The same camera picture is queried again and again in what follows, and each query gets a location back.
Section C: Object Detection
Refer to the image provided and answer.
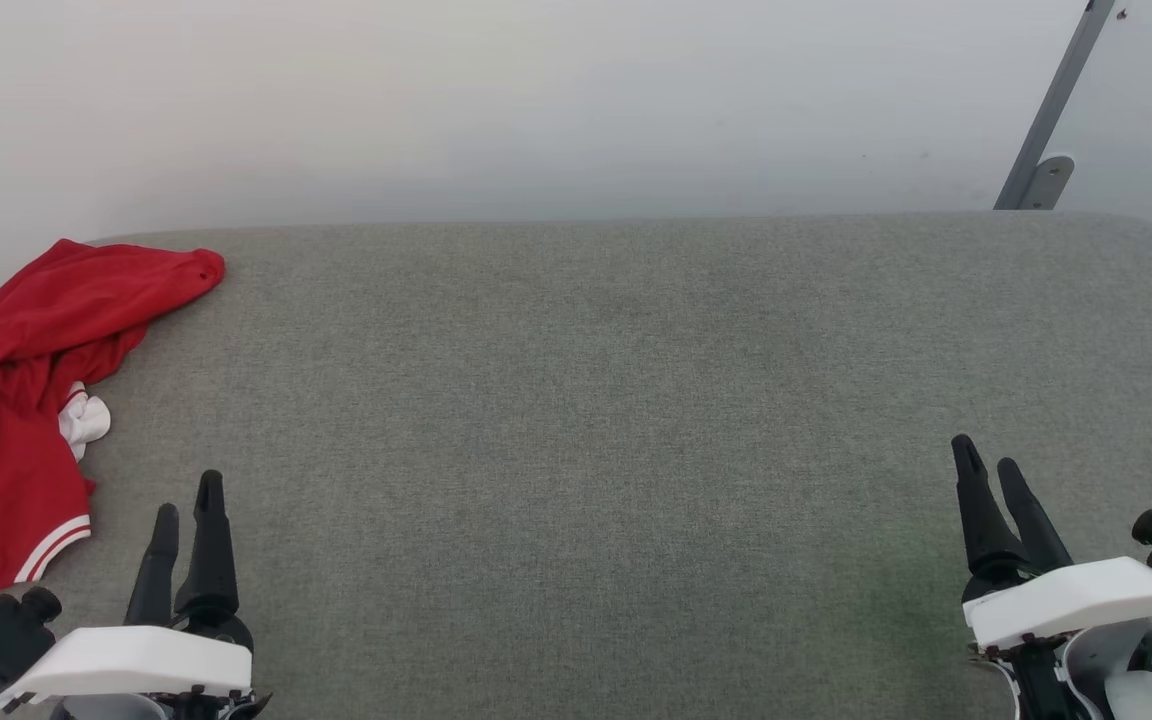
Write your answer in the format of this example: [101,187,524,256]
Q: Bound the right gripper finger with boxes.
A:
[997,457,1075,574]
[950,433,1038,602]

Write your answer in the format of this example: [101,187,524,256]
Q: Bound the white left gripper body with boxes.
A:
[0,625,273,720]

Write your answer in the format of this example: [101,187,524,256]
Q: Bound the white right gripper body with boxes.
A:
[962,556,1152,720]

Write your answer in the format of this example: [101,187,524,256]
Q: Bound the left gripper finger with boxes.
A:
[125,502,181,629]
[171,469,254,652]

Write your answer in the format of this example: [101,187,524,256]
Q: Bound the red white hooded shirt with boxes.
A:
[0,238,227,598]

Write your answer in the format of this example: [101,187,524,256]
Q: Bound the grey fabric sofa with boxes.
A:
[0,210,1152,720]

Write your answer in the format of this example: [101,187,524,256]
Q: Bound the grey metal bar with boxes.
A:
[994,0,1118,211]

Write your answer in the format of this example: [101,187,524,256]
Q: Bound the grey metal bracket foot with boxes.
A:
[1016,154,1076,211]

